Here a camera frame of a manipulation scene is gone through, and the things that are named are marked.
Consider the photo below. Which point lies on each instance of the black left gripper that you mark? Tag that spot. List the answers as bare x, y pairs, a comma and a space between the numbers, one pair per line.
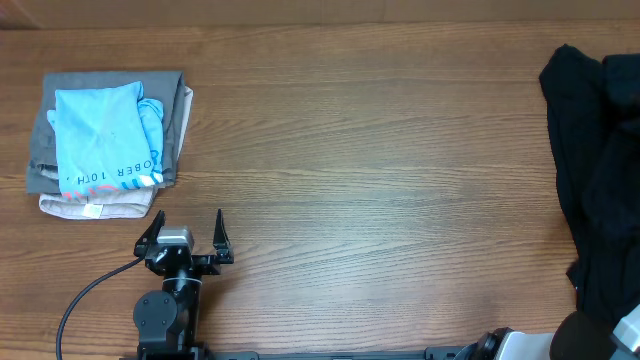
212, 263

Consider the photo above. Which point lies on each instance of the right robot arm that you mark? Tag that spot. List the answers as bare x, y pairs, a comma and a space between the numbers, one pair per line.
577, 338

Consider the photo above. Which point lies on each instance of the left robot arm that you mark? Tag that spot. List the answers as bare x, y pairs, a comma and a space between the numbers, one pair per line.
167, 319

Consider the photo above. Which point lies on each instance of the black clothes pile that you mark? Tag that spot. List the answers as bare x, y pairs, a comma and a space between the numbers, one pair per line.
593, 126

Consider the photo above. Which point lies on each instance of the beige folded garment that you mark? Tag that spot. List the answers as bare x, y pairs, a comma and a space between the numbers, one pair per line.
125, 203

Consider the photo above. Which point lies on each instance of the light blue folded shirt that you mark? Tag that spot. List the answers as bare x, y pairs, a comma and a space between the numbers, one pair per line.
107, 140

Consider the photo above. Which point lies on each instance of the grey folded garment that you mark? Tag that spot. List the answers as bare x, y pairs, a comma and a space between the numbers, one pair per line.
168, 87

